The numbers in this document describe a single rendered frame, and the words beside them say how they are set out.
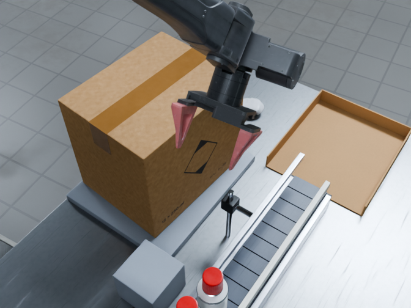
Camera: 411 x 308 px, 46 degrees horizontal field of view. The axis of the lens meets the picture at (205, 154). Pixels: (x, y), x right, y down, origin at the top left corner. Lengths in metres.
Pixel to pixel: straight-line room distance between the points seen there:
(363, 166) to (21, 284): 0.84
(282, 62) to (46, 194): 1.73
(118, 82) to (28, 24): 2.34
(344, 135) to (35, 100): 1.83
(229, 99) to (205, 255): 0.44
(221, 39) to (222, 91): 0.12
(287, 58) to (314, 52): 2.27
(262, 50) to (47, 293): 0.67
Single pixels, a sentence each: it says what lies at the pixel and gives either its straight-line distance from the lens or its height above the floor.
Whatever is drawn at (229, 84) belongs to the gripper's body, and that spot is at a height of 1.29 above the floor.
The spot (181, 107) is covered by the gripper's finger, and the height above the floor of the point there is 1.25.
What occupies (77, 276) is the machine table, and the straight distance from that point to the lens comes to 1.09.
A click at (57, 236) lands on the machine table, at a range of 1.16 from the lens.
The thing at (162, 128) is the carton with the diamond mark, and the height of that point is 1.12.
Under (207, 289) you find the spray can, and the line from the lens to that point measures 0.78.
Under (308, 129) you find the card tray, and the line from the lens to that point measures 1.33.
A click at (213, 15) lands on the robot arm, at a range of 0.64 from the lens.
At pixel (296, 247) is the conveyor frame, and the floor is 0.88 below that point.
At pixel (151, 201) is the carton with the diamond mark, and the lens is 0.98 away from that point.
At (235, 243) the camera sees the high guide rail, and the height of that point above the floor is 0.96.
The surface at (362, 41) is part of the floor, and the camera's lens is 3.14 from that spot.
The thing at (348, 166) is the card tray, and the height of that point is 0.83.
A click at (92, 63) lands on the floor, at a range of 2.91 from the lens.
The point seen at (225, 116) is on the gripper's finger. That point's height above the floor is 1.25.
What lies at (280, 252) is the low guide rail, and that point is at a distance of 1.00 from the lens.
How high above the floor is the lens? 1.78
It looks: 49 degrees down
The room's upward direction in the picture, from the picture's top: straight up
